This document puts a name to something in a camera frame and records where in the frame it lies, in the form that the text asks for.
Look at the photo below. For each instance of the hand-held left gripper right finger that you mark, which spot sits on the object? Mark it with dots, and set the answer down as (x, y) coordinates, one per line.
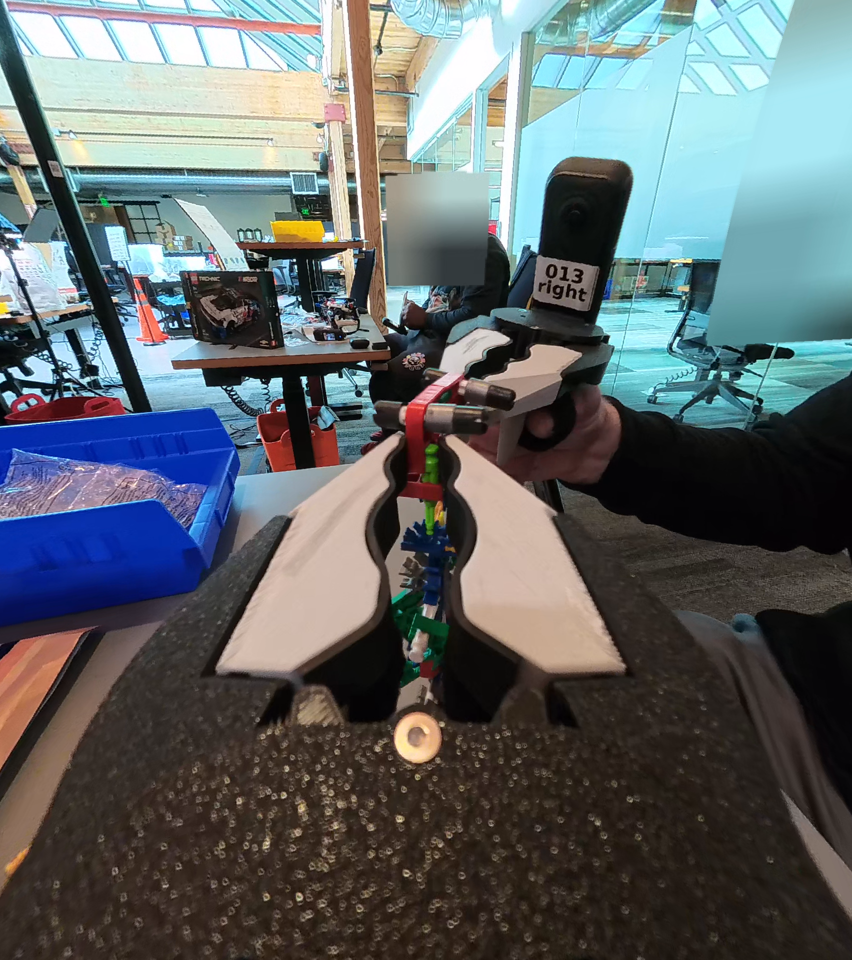
(538, 592)

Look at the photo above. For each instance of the person's right hand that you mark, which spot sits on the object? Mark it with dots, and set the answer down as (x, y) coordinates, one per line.
(591, 442)

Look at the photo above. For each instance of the wooden column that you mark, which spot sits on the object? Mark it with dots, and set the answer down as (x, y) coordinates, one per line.
(337, 195)
(364, 150)

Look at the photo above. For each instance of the leaning white board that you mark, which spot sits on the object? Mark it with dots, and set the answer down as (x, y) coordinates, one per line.
(208, 232)

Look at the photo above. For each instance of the red bucket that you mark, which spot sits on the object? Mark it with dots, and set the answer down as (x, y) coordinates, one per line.
(66, 411)

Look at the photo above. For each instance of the black metal pole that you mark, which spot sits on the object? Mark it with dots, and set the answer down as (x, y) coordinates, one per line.
(58, 195)

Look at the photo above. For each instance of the black metal bolt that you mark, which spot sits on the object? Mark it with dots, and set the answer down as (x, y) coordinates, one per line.
(490, 392)
(456, 420)

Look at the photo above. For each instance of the orange bucket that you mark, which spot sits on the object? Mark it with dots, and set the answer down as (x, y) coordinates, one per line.
(295, 446)

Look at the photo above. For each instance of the black toy car box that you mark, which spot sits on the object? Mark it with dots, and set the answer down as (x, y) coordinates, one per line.
(231, 307)

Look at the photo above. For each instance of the small toy gadget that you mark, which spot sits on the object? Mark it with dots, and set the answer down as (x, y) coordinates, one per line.
(336, 319)

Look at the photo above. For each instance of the yellow plastic bin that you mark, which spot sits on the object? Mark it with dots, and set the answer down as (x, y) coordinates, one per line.
(297, 232)

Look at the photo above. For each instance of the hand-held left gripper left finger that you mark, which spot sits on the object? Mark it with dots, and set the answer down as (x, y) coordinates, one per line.
(306, 592)

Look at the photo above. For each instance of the blue plastic bin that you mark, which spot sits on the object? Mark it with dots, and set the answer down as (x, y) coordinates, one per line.
(58, 570)

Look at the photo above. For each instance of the clear bag of parts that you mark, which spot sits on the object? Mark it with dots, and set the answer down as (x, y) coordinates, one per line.
(58, 484)

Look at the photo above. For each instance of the red plastic bracket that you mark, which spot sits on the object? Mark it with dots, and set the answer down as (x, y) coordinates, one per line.
(415, 435)

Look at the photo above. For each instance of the person's black top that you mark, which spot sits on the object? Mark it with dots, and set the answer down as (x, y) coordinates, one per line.
(846, 712)

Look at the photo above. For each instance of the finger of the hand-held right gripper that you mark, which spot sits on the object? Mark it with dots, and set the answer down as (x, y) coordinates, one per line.
(546, 375)
(471, 352)

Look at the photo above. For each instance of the wooden desk with black legs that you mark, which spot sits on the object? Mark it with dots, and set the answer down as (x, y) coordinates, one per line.
(268, 358)

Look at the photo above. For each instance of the grey mesh office chair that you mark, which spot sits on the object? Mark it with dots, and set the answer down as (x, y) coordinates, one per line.
(718, 360)

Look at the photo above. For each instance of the tall wooden desk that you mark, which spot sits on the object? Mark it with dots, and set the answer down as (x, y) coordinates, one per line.
(298, 245)

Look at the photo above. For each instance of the person's right forearm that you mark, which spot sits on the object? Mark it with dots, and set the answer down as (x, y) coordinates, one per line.
(756, 465)

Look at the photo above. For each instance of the person's grey trousers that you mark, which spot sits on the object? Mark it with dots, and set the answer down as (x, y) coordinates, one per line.
(756, 712)

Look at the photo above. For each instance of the orange traffic cone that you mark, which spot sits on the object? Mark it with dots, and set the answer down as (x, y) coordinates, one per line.
(150, 319)

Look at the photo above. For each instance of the colourful toy robot model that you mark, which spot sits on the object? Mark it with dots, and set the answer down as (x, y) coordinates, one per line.
(426, 536)

